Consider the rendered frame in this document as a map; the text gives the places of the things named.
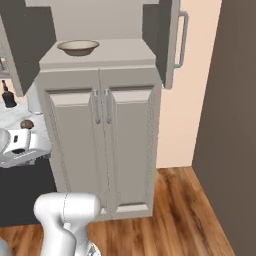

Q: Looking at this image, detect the open grey wall cupboard door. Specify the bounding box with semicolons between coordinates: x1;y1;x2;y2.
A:
0;0;58;98
142;0;181;90

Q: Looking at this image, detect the long silver door handle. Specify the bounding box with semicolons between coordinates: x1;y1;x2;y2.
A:
174;9;190;70

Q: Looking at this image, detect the dark bottle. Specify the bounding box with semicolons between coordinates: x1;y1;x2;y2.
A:
1;79;18;109

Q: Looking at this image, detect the beige bowl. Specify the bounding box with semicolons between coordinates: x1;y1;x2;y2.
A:
56;39;101;57

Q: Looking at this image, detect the grey wall cupboard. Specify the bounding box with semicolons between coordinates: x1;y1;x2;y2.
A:
24;0;162;42

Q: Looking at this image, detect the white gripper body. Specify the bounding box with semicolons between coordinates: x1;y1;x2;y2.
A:
0;130;53;169

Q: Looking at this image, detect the dark counter cabinet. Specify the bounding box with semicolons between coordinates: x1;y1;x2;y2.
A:
0;154;58;228

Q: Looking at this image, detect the brown round bread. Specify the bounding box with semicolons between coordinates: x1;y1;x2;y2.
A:
19;119;35;131

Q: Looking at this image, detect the tall grey cupboard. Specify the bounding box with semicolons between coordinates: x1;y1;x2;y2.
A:
34;38;163;222

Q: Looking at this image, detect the white canister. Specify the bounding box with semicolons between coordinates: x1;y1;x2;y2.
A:
27;83;45;116

